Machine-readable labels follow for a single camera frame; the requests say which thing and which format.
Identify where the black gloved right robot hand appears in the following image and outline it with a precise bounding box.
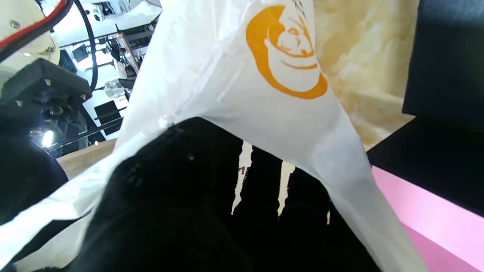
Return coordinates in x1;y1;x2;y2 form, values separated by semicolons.
0;106;69;225

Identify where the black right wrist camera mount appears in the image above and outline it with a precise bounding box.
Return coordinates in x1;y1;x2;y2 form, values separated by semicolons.
0;59;93;151

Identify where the white plastic bag orange logo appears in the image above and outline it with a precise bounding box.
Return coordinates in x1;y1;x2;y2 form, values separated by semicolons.
0;0;428;272

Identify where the red black right arm cable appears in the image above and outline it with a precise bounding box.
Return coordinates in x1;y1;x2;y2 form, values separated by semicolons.
0;0;99;91

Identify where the black gift box pink inside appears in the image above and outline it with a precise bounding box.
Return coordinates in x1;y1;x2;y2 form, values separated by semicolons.
366;116;484;272

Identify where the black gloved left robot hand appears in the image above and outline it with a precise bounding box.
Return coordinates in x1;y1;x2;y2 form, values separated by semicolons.
68;117;380;272

